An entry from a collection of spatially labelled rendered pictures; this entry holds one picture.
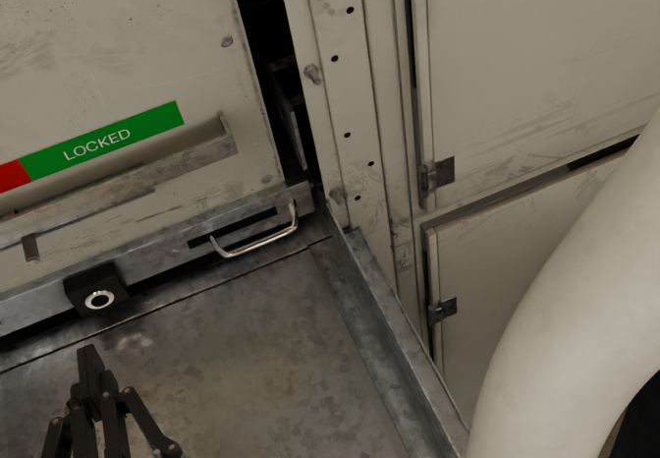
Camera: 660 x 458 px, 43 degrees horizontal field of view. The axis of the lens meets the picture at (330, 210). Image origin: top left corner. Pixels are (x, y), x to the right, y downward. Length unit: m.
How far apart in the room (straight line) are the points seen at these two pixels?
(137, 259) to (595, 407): 0.70
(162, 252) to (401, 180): 0.29
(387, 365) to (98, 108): 0.40
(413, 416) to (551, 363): 0.54
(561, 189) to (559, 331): 0.79
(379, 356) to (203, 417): 0.20
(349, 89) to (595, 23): 0.27
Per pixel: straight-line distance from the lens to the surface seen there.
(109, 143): 0.87
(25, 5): 0.76
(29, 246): 0.90
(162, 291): 1.04
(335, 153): 0.93
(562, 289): 0.37
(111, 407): 0.73
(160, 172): 0.86
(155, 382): 0.98
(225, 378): 0.96
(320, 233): 1.03
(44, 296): 1.01
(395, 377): 0.92
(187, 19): 0.80
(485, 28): 0.87
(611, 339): 0.36
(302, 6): 0.78
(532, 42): 0.92
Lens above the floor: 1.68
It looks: 52 degrees down
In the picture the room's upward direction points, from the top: 12 degrees counter-clockwise
